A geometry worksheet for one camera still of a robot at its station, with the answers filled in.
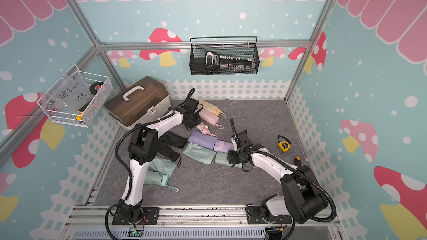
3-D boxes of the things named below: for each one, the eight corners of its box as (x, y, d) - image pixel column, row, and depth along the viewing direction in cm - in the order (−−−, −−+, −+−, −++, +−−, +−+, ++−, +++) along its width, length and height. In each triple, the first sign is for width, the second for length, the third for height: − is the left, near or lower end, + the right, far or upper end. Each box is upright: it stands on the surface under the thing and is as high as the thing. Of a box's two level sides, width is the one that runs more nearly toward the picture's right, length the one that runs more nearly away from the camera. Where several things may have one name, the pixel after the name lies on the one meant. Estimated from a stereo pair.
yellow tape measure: (277, 150, 98) (278, 148, 95) (278, 137, 103) (279, 135, 101) (288, 153, 96) (290, 150, 94) (289, 140, 102) (290, 137, 100)
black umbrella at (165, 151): (157, 153, 96) (155, 151, 94) (163, 146, 99) (162, 144, 97) (179, 167, 91) (178, 165, 89) (185, 159, 94) (184, 156, 92)
